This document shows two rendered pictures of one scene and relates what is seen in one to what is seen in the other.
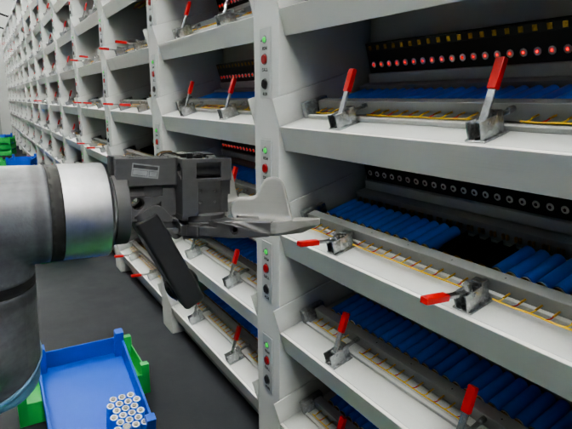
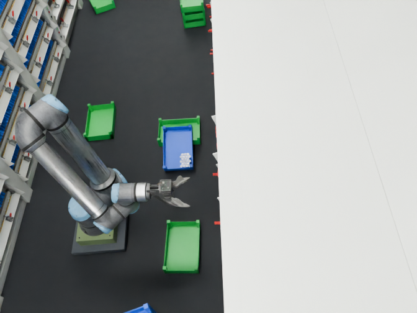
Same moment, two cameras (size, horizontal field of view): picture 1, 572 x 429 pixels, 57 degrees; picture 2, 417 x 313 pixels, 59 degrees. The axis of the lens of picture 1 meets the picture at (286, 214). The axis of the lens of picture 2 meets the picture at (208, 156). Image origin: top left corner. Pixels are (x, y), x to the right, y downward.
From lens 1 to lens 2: 1.51 m
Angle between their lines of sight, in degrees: 51
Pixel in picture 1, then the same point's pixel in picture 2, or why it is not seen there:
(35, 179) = (131, 194)
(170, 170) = (158, 190)
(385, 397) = not seen: hidden behind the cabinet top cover
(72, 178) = (138, 194)
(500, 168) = not seen: hidden behind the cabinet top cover
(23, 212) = (130, 199)
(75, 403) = (173, 147)
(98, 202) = (142, 199)
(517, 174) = not seen: hidden behind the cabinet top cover
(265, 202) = (177, 201)
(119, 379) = (188, 141)
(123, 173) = (148, 191)
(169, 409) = (203, 155)
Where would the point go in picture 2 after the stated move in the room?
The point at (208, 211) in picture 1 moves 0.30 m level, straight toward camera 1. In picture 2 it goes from (167, 196) to (139, 256)
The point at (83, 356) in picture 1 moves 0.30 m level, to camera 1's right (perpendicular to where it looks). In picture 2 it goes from (179, 128) to (216, 144)
